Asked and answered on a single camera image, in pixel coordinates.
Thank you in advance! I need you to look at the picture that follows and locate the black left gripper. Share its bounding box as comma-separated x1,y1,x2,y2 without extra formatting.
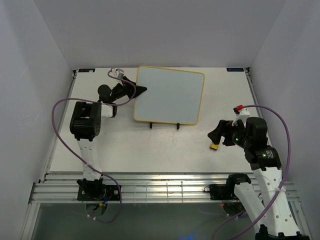
110,76,147,103

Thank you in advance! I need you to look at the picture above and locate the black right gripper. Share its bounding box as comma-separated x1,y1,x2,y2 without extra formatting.
207,119,251,149

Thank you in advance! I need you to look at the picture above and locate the yellow whiteboard eraser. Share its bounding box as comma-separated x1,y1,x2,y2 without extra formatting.
209,142,219,151

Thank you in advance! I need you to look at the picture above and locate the yellow framed whiteboard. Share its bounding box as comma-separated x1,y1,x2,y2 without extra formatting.
133,65,205,126

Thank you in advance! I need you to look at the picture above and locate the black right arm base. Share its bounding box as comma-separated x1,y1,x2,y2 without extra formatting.
203,184,245,216

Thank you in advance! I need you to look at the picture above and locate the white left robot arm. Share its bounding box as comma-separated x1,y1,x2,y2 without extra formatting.
69,76,147,182

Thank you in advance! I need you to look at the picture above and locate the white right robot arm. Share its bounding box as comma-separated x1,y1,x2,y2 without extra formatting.
203,105,310,240

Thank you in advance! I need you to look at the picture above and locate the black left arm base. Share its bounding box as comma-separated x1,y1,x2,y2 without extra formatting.
76,178,122,221

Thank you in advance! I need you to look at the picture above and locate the blue left corner label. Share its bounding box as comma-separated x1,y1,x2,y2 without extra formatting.
78,68,96,73

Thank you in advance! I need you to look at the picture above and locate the blue table corner label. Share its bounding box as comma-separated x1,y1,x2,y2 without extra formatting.
226,67,245,72

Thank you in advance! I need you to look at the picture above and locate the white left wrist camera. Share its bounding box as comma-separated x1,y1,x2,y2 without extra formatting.
110,68,125,79

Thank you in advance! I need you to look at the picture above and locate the metal wire board stand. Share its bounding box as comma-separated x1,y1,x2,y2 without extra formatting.
149,122,181,130

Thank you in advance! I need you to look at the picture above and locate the aluminium extrusion frame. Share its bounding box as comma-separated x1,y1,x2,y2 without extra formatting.
23,67,310,240

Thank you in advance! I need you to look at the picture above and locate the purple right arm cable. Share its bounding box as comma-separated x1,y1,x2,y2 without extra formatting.
211,104,292,240

